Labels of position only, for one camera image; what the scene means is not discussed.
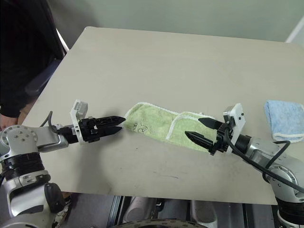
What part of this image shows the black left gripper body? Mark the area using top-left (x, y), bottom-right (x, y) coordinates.
top-left (77, 116), bottom-right (101, 143)

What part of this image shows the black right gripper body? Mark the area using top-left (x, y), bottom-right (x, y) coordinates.
top-left (209, 122), bottom-right (235, 156)

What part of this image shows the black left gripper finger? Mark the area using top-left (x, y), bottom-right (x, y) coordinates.
top-left (95, 126), bottom-right (123, 139)
top-left (97, 115), bottom-right (126, 127)

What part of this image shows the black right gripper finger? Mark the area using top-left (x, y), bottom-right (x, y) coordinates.
top-left (198, 117), bottom-right (224, 131)
top-left (185, 131), bottom-right (216, 153)

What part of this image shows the green towel with white trim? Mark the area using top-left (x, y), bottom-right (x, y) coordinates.
top-left (123, 101), bottom-right (218, 152)

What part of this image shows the folded blue towel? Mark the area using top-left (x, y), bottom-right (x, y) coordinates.
top-left (264, 99), bottom-right (304, 143)

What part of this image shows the bystander bare hand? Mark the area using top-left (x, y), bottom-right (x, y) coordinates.
top-left (0, 113), bottom-right (20, 131)

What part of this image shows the grey rounded shape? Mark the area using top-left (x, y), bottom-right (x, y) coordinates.
top-left (190, 199), bottom-right (218, 224)
top-left (124, 196), bottom-right (156, 225)

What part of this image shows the black perforated round shape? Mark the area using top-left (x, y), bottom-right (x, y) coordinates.
top-left (123, 218), bottom-right (190, 228)

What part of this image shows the person in black clothing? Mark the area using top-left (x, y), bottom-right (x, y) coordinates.
top-left (0, 0), bottom-right (65, 119)

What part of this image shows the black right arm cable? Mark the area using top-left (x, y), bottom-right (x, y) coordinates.
top-left (224, 128), bottom-right (304, 193)

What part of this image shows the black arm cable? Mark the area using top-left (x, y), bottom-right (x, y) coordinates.
top-left (39, 111), bottom-right (60, 131)
top-left (224, 128), bottom-right (304, 193)

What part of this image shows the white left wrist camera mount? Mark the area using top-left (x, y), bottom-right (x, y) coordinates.
top-left (69, 99), bottom-right (90, 145)

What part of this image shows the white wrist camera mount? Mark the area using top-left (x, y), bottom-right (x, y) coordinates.
top-left (69, 99), bottom-right (90, 145)
top-left (222, 103), bottom-right (247, 152)

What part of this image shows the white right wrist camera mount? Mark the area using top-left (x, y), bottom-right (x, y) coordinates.
top-left (222, 103), bottom-right (247, 152)

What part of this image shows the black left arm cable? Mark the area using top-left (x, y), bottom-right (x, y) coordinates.
top-left (39, 111), bottom-right (60, 131)

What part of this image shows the metal table frame rail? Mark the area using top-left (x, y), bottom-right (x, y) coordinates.
top-left (106, 195), bottom-right (125, 228)

